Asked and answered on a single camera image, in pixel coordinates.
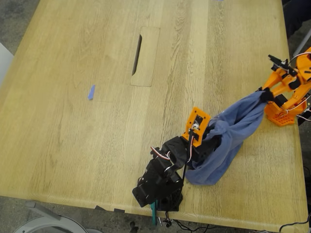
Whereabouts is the teal table clamp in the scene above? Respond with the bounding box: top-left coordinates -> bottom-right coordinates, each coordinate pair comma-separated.
149,199 -> 158,226

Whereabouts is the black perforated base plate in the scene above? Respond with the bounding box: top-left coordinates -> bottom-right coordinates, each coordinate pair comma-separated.
155,186 -> 183,212

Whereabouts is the white furniture panel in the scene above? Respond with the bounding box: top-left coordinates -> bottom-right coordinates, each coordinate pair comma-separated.
0,42 -> 14,85

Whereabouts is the black looped cable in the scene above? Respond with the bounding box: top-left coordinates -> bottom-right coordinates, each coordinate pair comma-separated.
278,213 -> 311,233

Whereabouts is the grey round chair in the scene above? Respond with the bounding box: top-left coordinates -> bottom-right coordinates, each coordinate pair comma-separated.
13,201 -> 103,233

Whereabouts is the orange perforated base plate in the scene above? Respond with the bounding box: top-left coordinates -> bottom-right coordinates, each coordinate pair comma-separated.
264,106 -> 296,127

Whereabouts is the white metal leg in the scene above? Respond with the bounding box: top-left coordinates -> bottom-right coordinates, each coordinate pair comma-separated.
293,33 -> 311,58

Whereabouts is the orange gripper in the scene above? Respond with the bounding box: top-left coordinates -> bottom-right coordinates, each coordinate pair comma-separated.
257,67 -> 302,102

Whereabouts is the black cable bundle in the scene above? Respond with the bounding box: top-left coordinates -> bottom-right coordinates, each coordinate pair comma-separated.
157,211 -> 214,233

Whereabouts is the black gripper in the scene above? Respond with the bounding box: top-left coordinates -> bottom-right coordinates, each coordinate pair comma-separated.
191,135 -> 219,162

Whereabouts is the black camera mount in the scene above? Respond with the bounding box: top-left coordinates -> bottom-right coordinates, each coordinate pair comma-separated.
268,54 -> 290,71

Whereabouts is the orange camera mount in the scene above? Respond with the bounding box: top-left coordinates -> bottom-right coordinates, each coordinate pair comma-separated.
181,106 -> 211,148

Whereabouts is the black table clamp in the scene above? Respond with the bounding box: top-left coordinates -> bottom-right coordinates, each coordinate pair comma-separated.
297,101 -> 311,126

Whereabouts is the blue printed T-shirt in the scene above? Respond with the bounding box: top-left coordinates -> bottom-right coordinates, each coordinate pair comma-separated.
186,90 -> 268,186

